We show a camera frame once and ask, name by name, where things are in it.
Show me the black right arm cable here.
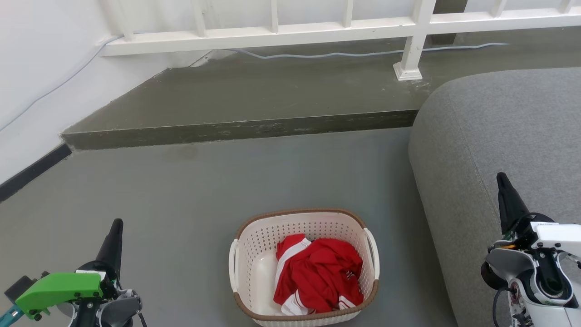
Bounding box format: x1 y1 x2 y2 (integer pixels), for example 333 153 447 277
492 286 514 327

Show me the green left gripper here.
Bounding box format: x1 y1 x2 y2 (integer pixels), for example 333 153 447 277
15 218 124 321

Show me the raised concrete step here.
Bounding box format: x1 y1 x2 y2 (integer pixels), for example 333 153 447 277
60 27 581 151

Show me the white wooden railing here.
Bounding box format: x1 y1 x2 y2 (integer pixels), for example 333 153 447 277
98 0 581 82

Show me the light blue cable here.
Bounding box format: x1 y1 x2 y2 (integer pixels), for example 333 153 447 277
0 34 510 133

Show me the white perforated laundry basket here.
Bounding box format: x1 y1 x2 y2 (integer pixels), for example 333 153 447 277
229 208 380 327

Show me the grey fabric sofa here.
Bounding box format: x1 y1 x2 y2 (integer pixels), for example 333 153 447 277
408 67 581 327

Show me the black wall baseboard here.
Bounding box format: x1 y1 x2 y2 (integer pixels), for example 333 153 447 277
0 143 73 203

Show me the red white clothing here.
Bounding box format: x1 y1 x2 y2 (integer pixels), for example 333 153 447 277
273 233 364 316

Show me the dark brown post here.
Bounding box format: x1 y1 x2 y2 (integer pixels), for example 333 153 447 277
430 0 468 46

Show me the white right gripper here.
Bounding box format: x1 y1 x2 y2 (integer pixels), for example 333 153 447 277
496 172 581 251

